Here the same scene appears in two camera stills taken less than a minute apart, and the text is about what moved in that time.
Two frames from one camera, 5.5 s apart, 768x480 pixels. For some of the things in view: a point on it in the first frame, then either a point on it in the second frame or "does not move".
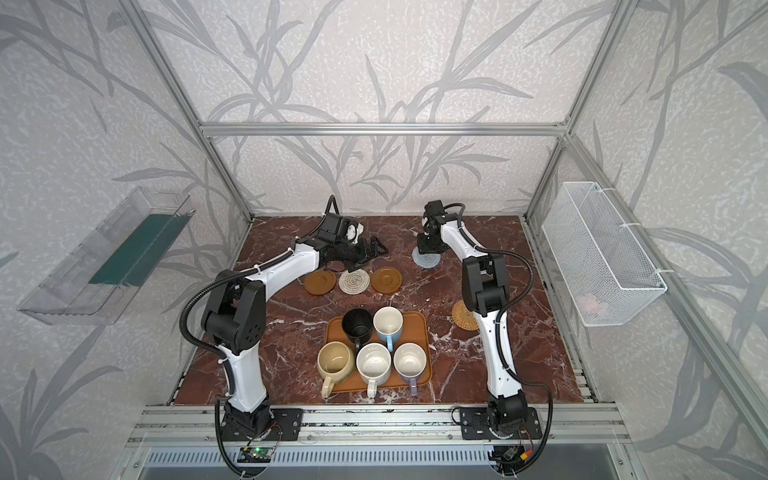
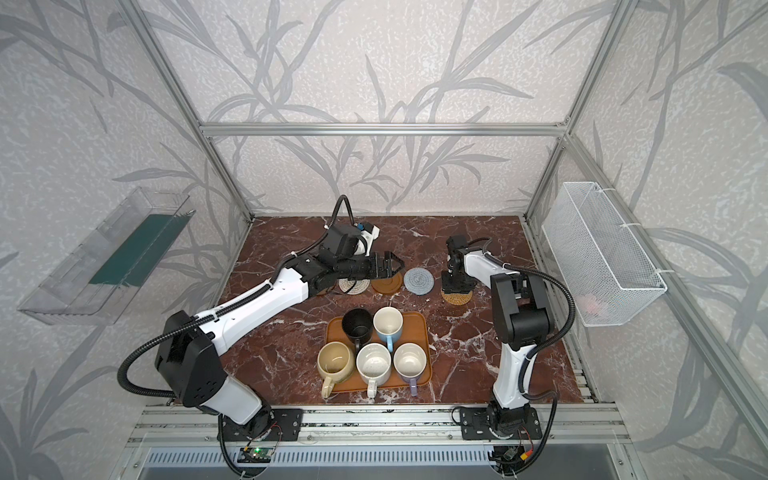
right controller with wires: [509, 458] does not move
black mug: [358, 324] does not move
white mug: [374, 366] does not move
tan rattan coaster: [464, 317] -> [456, 299]
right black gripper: [427, 241] -> [455, 278]
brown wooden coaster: [386, 280] does not move
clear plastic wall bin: [94, 284] does not move
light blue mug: [388, 321] does not move
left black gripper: [363, 248] -> [375, 265]
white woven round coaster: [355, 282] does not move
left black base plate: [287, 425] does not move
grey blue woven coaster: [425, 260] -> [419, 280]
